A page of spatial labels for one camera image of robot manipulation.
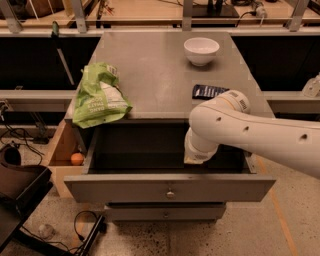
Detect green chip bag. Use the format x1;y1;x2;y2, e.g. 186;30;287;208
72;62;132;129

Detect black floor cable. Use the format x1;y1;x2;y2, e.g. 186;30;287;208
19;210;108;256

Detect grey drawer cabinet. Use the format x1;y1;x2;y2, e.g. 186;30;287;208
64;31;276;224

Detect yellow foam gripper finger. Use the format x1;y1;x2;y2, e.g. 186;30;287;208
184;152;204;165

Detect grey bottom drawer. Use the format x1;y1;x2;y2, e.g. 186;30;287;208
105;203;226;222

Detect dark blue snack packet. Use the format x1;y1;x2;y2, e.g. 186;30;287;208
192;84;228;100

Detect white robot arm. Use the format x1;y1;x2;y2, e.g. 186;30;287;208
184;90;320;179

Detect green handled tool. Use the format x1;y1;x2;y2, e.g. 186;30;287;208
51;21;75;86

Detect grey top drawer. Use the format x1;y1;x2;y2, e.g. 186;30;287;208
64;120;275;205

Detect white ceramic bowl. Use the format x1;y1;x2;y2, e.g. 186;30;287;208
184;37;220;66

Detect orange fruit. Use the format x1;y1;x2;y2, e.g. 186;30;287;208
70;153;84;166

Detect light wooden box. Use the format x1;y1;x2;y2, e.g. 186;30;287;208
43;120;83;198

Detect black bin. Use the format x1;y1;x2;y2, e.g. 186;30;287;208
0;145;52;251

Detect grey drawer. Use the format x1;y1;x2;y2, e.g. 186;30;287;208
105;203;226;222
64;120;275;205

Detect black monitor stand base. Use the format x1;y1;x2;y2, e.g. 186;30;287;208
192;0;239;18

